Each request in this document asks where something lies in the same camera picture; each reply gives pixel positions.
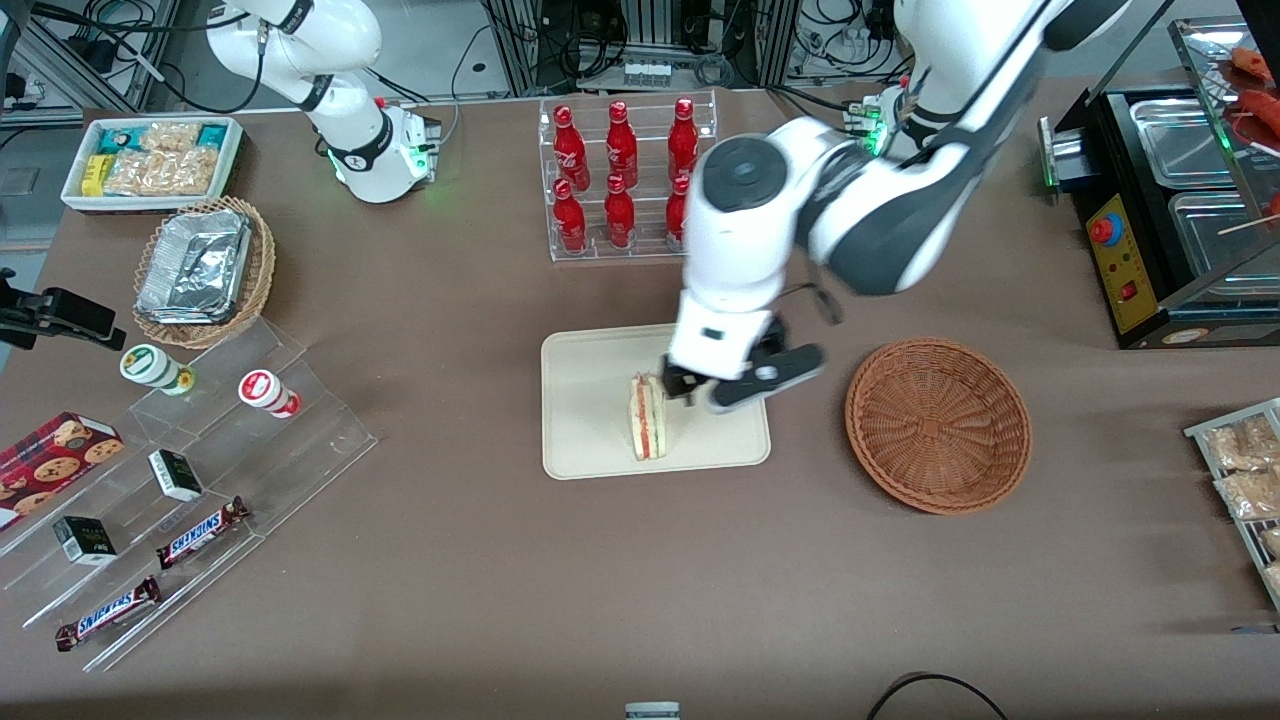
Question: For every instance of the steel warmer pan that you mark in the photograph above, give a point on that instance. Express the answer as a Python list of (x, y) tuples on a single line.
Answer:
[(1215, 235), (1180, 140)]

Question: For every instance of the white snack bin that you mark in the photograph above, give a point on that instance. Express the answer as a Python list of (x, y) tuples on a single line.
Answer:
[(72, 190)]

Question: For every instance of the black hot food warmer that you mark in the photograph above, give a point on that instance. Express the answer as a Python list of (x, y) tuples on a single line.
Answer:
[(1150, 310)]

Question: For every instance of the tray of wrapped pastries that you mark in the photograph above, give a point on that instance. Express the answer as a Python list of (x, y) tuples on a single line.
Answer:
[(1250, 545)]

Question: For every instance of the snickers bar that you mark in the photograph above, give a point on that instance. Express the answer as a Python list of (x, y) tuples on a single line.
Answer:
[(200, 533), (105, 613)]

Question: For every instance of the orange sausage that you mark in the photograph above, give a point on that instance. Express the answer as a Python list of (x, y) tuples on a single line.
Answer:
[(1262, 103)]

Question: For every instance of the triangular sandwich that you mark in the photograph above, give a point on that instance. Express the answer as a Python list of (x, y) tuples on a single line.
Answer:
[(648, 425)]

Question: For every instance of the small black box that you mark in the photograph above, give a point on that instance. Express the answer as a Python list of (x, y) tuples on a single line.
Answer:
[(175, 475), (85, 540)]

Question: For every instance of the light wicker basket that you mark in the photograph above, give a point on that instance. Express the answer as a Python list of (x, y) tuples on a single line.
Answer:
[(262, 260)]

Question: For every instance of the red cola bottle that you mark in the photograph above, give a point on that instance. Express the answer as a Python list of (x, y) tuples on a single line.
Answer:
[(570, 150), (682, 130), (619, 215), (570, 220), (675, 215), (621, 145)]

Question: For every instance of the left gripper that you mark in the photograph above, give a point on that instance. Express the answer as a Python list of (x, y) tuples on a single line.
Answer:
[(679, 382)]

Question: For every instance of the red cookie box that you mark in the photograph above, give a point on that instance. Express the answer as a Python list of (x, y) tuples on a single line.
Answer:
[(50, 460)]

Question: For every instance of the aluminium foil container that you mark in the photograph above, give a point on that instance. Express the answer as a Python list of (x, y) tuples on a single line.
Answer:
[(195, 265)]

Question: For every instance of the yellow snack packet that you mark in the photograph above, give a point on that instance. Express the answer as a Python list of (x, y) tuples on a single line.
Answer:
[(95, 175)]

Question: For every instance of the aluminium frame rack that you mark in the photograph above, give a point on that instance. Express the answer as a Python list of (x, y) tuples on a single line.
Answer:
[(520, 45)]

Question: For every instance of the clear acrylic stepped stand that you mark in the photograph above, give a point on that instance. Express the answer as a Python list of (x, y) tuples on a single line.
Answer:
[(300, 450)]

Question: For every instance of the green lid yoghurt cup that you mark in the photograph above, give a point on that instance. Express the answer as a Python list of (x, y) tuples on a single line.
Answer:
[(150, 366)]

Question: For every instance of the clear cracker bag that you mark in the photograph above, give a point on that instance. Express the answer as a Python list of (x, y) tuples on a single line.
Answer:
[(1240, 445), (1250, 495)]

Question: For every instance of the brown wicker basket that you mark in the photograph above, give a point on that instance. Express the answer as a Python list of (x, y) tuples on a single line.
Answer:
[(935, 430)]

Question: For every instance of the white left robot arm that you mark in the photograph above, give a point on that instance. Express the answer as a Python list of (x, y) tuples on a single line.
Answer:
[(860, 210)]

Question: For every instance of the red lid yoghurt cup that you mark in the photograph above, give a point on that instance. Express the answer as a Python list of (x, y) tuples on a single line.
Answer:
[(265, 390)]

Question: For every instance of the beige plastic tray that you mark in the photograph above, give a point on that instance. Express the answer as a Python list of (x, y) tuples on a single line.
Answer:
[(590, 400)]

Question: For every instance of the black camera clamp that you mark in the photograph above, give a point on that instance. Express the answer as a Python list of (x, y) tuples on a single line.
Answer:
[(60, 315)]

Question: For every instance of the teal snack packet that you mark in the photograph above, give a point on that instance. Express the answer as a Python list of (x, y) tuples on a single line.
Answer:
[(120, 137)]

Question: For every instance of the grey device edge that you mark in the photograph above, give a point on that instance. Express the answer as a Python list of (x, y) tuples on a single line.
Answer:
[(652, 711)]

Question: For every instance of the clear acrylic bottle rack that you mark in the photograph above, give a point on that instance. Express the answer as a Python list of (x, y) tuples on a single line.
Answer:
[(600, 250)]

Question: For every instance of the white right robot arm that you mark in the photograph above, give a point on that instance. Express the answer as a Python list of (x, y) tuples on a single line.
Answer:
[(345, 60)]

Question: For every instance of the white power strip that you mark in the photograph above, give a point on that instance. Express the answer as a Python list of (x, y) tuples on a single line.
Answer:
[(646, 73)]

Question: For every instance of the clear peanut snack bag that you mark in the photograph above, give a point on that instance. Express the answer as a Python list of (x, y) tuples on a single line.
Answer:
[(170, 135), (160, 173)]

